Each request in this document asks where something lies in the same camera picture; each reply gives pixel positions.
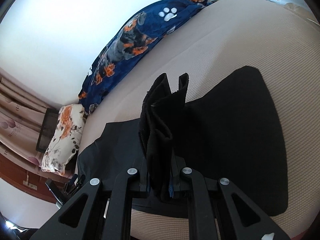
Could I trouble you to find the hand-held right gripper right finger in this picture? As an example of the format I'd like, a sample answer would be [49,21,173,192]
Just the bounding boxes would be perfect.
[169,159,291,240]

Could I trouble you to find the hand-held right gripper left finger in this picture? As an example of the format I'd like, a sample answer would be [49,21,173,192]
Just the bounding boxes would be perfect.
[30,155,151,240]

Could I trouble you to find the white wall socket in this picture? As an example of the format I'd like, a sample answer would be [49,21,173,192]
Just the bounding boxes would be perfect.
[23,180,38,191]

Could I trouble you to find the beige bed mattress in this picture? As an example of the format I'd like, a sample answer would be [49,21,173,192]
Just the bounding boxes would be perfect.
[75,0,320,240]

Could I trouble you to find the pink patterned curtain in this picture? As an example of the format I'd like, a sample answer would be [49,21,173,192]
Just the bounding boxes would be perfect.
[0,67,61,161]

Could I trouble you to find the blue printed fleece blanket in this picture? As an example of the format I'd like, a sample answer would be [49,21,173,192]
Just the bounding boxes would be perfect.
[78,0,216,115]

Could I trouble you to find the white floral pillow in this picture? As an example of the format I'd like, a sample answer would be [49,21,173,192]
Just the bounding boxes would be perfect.
[41,104,88,177]

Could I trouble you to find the brown wooden headboard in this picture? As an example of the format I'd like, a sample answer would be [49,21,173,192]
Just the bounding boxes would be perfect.
[0,152,62,203]

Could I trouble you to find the black pants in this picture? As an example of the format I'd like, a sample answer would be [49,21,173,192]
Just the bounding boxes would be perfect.
[76,66,288,218]

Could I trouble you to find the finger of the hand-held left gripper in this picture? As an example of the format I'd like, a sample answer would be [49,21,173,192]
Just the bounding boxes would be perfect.
[64,174,86,196]

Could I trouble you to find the black framed panel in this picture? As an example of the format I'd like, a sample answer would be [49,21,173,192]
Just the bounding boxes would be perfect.
[36,107,61,153]

